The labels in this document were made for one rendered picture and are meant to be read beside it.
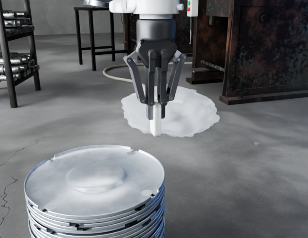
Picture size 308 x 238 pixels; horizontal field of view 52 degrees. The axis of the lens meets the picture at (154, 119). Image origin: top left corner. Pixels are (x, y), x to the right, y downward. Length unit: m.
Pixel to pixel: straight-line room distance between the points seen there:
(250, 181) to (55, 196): 0.72
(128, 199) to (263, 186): 0.64
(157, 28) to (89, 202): 0.34
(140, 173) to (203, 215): 0.34
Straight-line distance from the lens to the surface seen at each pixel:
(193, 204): 1.02
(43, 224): 0.64
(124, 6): 0.62
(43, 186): 0.69
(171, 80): 0.66
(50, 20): 6.72
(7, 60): 1.98
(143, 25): 0.60
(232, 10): 1.95
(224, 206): 1.02
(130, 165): 0.73
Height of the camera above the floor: 0.58
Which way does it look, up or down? 20 degrees down
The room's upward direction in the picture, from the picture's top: straight up
